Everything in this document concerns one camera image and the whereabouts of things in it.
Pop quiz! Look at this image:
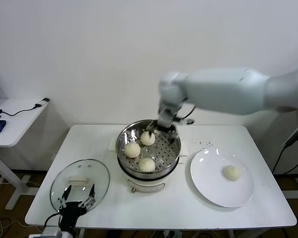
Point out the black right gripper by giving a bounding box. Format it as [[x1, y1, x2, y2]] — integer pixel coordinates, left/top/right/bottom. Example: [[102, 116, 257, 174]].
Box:
[[143, 105, 180, 145]]

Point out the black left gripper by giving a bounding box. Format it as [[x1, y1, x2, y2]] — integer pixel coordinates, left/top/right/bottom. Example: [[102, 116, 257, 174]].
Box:
[[57, 183, 96, 231]]

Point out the white steamed baozi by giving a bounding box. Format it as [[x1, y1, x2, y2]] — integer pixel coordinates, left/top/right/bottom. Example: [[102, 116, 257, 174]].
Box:
[[140, 131, 156, 146], [124, 142, 142, 159], [138, 157, 156, 173], [222, 165, 242, 181]]

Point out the glass pot lid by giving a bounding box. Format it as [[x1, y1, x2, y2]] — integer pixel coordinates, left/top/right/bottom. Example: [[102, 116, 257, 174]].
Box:
[[49, 159, 111, 215]]

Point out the stainless steel steamer basket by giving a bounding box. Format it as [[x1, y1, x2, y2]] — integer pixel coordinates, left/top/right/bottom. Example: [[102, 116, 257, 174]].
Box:
[[109, 119, 189, 179]]

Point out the white electric cooking pot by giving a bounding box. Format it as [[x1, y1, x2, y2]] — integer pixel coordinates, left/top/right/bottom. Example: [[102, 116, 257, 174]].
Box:
[[116, 153, 186, 194]]

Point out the white round plate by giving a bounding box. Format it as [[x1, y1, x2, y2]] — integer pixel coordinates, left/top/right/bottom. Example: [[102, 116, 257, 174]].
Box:
[[190, 148, 254, 208]]

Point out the white side desk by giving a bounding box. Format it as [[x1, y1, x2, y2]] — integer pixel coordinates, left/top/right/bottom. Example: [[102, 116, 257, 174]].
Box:
[[0, 98, 50, 211]]

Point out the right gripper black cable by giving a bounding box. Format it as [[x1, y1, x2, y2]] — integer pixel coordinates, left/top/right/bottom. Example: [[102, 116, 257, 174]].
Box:
[[175, 104, 197, 122]]

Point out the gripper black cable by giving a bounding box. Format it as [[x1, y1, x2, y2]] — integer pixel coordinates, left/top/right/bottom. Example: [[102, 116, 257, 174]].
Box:
[[43, 212, 62, 230], [175, 104, 197, 122]]

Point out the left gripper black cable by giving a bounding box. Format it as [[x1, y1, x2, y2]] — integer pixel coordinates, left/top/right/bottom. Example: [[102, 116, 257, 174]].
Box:
[[43, 212, 62, 230]]

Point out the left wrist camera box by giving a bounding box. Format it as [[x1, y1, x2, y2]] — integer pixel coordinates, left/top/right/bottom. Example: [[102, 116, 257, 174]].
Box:
[[41, 227, 63, 238]]

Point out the black cable with plug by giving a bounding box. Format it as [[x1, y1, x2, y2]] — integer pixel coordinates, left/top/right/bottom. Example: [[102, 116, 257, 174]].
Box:
[[0, 98, 52, 117]]

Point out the black cable with adapter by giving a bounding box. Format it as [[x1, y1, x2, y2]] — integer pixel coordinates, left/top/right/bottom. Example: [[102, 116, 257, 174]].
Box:
[[272, 119, 298, 175]]

